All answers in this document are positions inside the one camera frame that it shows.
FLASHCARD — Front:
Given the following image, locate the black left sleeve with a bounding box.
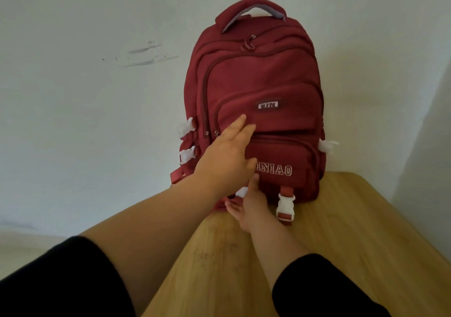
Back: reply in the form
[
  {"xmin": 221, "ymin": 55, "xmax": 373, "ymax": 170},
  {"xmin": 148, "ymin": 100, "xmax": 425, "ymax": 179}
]
[{"xmin": 0, "ymin": 236, "xmax": 136, "ymax": 317}]

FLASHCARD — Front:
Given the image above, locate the red backpack with white buckles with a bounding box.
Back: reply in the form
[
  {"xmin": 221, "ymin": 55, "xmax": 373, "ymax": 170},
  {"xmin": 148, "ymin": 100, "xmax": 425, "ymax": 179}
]
[{"xmin": 170, "ymin": 0, "xmax": 339, "ymax": 226}]

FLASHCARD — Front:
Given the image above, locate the person's left hand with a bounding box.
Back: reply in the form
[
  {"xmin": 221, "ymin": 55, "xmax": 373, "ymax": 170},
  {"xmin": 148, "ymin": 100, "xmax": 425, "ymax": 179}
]
[{"xmin": 194, "ymin": 114, "xmax": 258, "ymax": 198}]

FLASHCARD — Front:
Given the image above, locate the person's left forearm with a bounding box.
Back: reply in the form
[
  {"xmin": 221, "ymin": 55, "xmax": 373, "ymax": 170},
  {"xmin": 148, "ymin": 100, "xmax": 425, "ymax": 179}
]
[{"xmin": 80, "ymin": 173, "xmax": 226, "ymax": 317}]

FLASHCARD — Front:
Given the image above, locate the person's right forearm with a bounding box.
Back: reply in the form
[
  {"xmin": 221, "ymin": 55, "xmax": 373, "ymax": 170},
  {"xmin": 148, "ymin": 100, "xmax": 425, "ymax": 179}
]
[{"xmin": 249, "ymin": 217, "xmax": 311, "ymax": 290}]

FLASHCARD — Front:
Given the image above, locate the black sleeve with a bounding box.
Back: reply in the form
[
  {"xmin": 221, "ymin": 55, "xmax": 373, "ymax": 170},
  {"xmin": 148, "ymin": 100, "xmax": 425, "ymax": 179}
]
[
  {"xmin": 0, "ymin": 236, "xmax": 136, "ymax": 317},
  {"xmin": 271, "ymin": 253, "xmax": 392, "ymax": 317}
]

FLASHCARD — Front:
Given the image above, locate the black right sleeve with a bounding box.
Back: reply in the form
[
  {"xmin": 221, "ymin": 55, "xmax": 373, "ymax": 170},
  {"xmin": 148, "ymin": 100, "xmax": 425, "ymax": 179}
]
[{"xmin": 271, "ymin": 253, "xmax": 392, "ymax": 317}]

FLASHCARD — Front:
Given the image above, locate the person's right hand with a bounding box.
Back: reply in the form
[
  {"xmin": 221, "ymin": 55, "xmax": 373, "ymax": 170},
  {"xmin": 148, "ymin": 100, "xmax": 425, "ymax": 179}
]
[{"xmin": 225, "ymin": 173, "xmax": 279, "ymax": 234}]

